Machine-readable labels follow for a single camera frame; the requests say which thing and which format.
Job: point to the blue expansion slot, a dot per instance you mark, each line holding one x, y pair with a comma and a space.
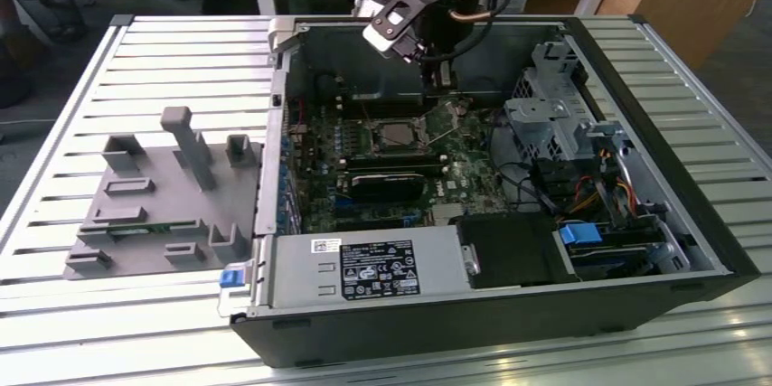
345, 199

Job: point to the black open PC case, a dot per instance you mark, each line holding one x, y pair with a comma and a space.
421, 336

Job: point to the CPU socket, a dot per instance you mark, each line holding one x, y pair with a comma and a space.
372, 133

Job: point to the green RAM stick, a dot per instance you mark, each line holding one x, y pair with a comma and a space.
156, 227

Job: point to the blue disk carrier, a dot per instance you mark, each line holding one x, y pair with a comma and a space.
580, 236

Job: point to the blue case latch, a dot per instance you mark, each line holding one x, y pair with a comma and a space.
232, 278

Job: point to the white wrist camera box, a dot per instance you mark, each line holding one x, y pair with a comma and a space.
381, 40

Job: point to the silver metal drive cage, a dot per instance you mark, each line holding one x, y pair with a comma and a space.
536, 110

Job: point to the silver CPU with green edge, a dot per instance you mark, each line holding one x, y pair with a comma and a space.
394, 133

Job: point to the grey parts rack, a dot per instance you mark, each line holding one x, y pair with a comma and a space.
162, 205

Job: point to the green motherboard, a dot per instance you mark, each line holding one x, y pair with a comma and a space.
470, 164

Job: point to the black RAM slot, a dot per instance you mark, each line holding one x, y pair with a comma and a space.
392, 171
392, 159
385, 107
385, 115
392, 163
385, 104
392, 167
385, 111

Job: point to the black graphics card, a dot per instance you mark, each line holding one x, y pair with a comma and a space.
385, 187

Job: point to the black disk bay cover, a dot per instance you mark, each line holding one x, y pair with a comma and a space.
512, 250

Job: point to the silver power supply with label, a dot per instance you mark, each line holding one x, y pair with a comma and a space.
301, 268

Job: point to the silver chipset heatsink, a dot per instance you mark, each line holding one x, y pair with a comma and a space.
449, 213

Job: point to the thin metal locking lever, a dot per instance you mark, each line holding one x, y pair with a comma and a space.
362, 112

